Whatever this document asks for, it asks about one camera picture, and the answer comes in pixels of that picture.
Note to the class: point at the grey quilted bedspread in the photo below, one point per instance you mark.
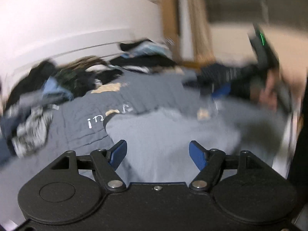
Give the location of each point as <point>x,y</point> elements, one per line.
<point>80,125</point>

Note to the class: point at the crumpled grey garment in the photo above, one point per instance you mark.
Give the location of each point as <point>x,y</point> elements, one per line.
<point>33,133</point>

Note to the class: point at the grey sweatshirt with dark collar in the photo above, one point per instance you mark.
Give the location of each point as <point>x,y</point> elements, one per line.
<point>158,141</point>

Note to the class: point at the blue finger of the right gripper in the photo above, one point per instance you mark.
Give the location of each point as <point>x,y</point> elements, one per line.
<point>222,91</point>

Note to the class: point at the dark dotted folded garment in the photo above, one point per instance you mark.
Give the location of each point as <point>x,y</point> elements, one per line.
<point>217,76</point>

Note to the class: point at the brown folded garment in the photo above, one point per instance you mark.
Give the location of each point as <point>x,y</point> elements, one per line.
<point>83,63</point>

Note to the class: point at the blue folded shirt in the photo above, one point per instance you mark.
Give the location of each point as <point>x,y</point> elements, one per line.
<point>52,87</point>

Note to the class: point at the stack of folded clothes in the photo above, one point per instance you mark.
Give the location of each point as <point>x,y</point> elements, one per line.
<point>144,56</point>

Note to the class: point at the black clothes pile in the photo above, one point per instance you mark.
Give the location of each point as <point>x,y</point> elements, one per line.
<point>78,82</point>

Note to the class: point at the navy blue garment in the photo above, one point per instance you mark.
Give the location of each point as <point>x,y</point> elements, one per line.
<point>9,124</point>

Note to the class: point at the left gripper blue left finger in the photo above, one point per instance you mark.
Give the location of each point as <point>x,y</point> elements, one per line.
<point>105,164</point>

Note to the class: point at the person's right hand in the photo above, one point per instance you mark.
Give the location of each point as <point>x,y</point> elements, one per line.
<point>268,95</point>

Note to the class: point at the wooden bedside table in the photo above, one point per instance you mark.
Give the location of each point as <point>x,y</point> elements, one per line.
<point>191,64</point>

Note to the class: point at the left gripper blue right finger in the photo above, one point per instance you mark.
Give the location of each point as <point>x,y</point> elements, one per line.
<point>209,163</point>

